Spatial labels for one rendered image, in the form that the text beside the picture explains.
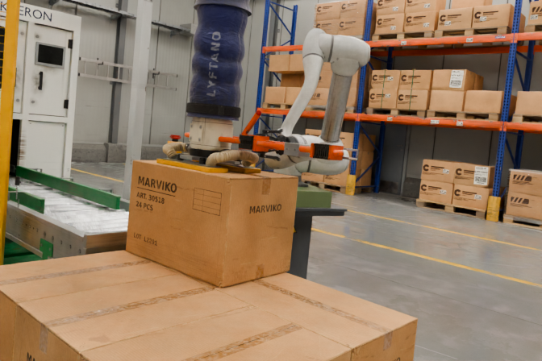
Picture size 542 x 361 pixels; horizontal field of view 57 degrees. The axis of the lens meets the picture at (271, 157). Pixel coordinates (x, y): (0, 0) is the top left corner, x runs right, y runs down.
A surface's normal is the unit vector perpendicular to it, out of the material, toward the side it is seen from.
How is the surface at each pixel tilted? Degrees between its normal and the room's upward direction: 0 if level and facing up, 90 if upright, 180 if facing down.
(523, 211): 90
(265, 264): 90
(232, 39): 76
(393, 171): 90
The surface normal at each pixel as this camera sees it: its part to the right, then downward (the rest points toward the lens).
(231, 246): 0.76, 0.11
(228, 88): 0.56, -0.18
